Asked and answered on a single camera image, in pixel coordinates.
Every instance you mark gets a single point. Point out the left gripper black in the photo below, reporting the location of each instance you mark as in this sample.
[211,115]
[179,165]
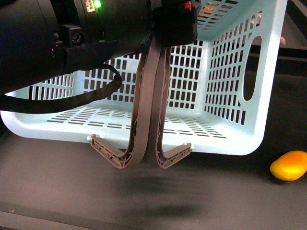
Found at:
[175,21]

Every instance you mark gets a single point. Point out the light blue plastic basket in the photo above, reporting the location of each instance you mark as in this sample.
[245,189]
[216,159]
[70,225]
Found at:
[218,96]

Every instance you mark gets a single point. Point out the brown basket handle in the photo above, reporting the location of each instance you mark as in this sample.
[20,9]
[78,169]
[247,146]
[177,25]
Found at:
[154,152]
[139,129]

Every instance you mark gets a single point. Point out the yellow mango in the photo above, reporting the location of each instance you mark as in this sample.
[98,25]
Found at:
[290,166]

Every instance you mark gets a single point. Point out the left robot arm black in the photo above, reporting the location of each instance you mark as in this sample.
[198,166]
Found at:
[42,39]

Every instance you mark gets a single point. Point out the pale pink peach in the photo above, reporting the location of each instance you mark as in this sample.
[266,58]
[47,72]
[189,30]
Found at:
[282,41]

